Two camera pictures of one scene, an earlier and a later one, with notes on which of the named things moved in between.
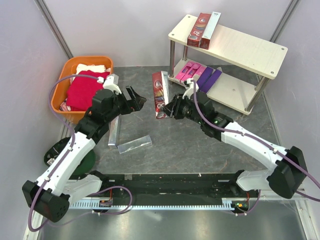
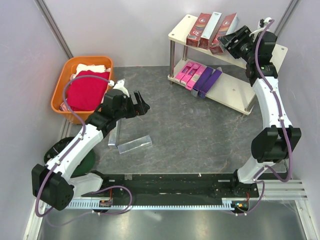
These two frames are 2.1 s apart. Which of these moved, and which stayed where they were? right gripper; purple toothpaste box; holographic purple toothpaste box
Moved: right gripper
Stayed: purple toothpaste box; holographic purple toothpaste box
